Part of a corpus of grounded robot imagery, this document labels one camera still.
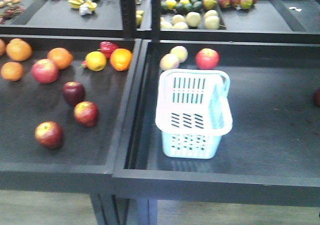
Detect light blue plastic basket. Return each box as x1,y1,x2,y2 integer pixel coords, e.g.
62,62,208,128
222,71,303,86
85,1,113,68
155,68,233,159

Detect red yellow apple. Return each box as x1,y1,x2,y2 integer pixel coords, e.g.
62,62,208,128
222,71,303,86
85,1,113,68
34,121,64,150
74,101,99,127

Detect red yellow apple front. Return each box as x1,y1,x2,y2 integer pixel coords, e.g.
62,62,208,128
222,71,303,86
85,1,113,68
34,121,64,150

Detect pale peach front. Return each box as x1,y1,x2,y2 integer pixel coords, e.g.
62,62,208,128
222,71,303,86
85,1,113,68
159,53,180,71

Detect pale peach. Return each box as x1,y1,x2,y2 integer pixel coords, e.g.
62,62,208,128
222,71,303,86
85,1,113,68
170,45,189,63
159,53,180,71

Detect pale peach back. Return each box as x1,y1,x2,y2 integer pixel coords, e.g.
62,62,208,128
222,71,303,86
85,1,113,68
170,45,189,63

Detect orange right front tray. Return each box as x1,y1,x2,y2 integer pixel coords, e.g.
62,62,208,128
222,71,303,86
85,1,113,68
109,48,133,71

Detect red apple right tray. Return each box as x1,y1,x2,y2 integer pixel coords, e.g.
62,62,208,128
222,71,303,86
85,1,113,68
195,48,220,70

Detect yellow lemon fruit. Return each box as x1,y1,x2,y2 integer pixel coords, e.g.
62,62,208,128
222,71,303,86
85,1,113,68
85,51,107,72

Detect red bell pepper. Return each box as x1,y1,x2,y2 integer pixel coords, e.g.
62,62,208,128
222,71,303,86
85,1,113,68
99,41,119,59

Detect dark red apple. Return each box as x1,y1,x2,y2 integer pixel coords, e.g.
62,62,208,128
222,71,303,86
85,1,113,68
62,81,86,107

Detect black left front tray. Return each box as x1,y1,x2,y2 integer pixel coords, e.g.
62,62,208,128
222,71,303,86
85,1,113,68
0,35,142,194

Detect black tray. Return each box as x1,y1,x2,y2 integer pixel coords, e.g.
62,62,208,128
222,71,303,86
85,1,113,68
0,0,133,38
0,35,142,194
112,40,320,207

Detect orange middle back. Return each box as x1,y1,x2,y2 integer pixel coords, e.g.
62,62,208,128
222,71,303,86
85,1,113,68
47,47,74,70

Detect pink red apple left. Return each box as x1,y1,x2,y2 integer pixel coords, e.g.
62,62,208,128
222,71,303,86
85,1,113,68
31,58,59,84

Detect white garlic bulb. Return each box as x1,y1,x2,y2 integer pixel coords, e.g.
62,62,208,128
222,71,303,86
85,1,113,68
78,3,92,16

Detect black right front tray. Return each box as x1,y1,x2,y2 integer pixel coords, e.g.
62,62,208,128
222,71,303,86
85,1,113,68
112,40,320,207

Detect black back left tray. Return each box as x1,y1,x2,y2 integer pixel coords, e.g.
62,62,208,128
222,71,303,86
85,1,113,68
0,0,133,38

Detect yellow starfruit front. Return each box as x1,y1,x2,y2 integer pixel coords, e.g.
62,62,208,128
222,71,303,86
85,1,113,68
68,0,84,9

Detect small orange tangerine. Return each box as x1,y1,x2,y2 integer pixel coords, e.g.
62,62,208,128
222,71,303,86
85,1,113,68
0,61,24,82

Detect orange with navel left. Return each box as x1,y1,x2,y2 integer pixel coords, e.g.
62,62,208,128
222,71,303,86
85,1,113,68
5,38,33,62

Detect orange far left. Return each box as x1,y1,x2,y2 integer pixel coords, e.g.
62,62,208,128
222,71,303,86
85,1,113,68
0,39,6,57

